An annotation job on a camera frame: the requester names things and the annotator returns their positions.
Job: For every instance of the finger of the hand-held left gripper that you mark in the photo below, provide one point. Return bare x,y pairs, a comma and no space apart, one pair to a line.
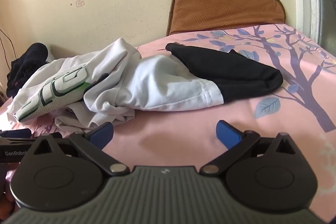
15,133

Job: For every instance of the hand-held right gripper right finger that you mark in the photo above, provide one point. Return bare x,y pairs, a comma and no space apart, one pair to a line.
227,133

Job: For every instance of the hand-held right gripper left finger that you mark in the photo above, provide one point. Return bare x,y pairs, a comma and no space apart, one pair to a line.
101,133

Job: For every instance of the white printed t-shirt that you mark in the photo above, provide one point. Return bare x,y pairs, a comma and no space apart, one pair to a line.
52,74

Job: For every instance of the white garment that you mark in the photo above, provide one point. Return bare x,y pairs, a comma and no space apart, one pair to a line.
162,82

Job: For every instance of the dark clothes pile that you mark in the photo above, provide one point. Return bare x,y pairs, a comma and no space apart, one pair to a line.
23,66

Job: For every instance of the person's left hand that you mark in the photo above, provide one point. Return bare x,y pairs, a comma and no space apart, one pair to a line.
5,199

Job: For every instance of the pink floral bed sheet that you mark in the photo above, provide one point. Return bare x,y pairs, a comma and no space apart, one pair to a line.
170,134

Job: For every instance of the black garment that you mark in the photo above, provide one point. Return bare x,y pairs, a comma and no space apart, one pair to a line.
236,69

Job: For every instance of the brown cushion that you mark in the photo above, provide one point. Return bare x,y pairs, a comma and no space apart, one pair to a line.
223,3

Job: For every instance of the small wall sticker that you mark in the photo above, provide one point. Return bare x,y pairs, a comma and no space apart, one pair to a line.
80,3

